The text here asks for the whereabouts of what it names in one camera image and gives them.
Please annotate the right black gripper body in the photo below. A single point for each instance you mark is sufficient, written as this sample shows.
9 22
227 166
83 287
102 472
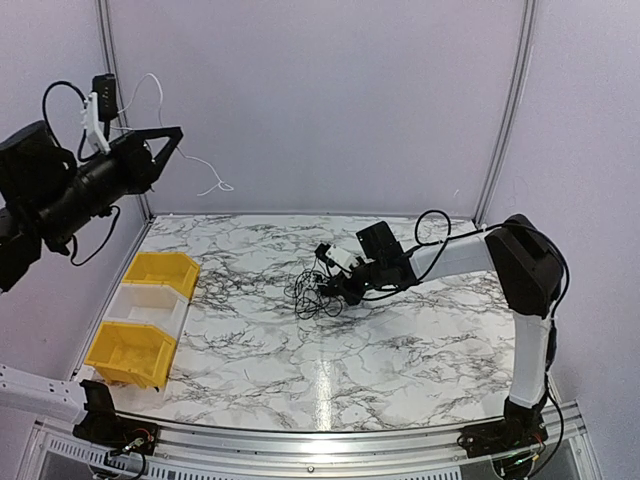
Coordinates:
354 296

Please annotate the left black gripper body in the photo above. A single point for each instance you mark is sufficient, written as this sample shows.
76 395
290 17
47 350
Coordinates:
135 178

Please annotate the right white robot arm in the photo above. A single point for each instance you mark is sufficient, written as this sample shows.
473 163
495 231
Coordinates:
532 272

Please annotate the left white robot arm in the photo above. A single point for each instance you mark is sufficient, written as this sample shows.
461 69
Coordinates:
49 197

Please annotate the far yellow bin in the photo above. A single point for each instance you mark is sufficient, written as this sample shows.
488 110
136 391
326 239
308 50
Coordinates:
174 269

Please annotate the yellow bin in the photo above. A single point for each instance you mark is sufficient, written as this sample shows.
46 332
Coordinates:
174 269
130 353

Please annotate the white middle bin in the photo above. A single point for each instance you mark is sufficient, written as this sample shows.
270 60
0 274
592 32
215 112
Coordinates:
157 305

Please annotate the near yellow bin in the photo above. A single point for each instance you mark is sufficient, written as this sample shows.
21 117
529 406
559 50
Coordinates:
130 353

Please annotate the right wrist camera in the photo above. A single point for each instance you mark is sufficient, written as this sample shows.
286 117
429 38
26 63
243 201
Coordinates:
336 257

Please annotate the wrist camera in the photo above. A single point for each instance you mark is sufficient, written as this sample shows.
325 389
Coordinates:
100 110
336 257

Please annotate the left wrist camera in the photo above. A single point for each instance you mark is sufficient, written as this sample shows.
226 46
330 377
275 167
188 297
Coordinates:
100 110

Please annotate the left aluminium corner post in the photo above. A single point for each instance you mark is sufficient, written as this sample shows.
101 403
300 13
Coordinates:
110 61

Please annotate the aluminium corner post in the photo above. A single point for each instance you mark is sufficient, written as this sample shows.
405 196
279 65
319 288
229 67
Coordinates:
514 94
110 61

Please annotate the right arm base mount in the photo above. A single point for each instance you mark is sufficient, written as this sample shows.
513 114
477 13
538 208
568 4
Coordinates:
518 428

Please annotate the aluminium front rail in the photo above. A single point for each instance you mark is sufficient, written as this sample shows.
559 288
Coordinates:
184 451

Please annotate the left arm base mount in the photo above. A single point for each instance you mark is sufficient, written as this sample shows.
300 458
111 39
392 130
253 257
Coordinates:
103 426

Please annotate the right aluminium corner post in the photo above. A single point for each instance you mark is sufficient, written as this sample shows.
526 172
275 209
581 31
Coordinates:
514 94

